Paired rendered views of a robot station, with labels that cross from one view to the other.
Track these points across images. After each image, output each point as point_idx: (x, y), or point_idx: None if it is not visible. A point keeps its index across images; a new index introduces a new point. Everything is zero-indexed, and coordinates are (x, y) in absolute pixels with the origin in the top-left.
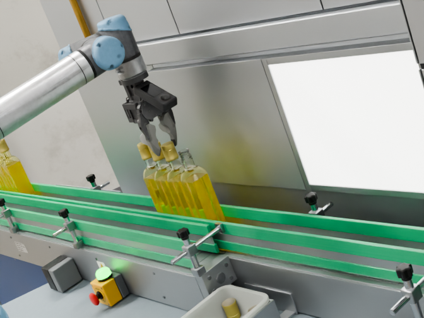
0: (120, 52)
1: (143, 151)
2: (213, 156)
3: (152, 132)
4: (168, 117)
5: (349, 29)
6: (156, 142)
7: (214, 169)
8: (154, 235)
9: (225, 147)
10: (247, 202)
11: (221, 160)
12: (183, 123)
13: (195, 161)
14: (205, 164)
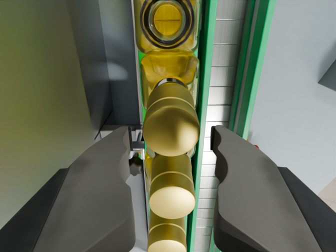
0: None
1: (181, 224)
2: (48, 82)
3: (253, 186)
4: (67, 223)
5: None
6: (233, 144)
7: (70, 88)
8: (260, 69)
9: (3, 4)
10: (75, 37)
11: (47, 53)
12: (7, 221)
13: (74, 146)
14: (70, 116)
